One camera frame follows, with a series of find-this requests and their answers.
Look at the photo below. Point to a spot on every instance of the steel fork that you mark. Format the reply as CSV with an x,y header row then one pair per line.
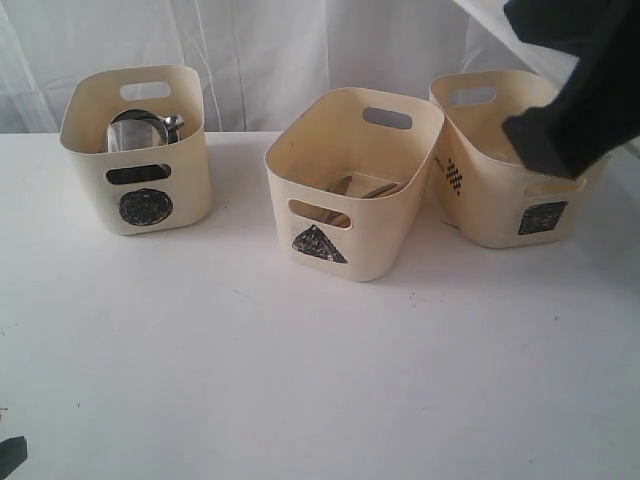
x,y
335,219

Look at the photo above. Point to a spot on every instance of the white square plate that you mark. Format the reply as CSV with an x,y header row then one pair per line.
x,y
552,65

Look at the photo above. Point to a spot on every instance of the cream bin with triangle mark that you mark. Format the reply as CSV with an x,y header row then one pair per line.
x,y
376,137

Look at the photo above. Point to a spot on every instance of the steel knife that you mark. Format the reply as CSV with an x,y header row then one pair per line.
x,y
341,186

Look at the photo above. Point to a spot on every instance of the steel spoon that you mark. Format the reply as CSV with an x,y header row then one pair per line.
x,y
380,191

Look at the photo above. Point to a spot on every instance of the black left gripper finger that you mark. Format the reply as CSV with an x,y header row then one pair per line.
x,y
13,453

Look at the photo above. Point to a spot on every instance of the steel mug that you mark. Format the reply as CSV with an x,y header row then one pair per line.
x,y
135,129

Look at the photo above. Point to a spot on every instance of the cream bin with square mark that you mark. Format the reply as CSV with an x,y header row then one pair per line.
x,y
482,185

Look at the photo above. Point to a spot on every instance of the cream bin with circle mark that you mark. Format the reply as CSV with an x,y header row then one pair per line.
x,y
145,190

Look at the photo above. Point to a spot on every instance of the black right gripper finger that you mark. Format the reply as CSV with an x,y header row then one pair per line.
x,y
602,35
589,117

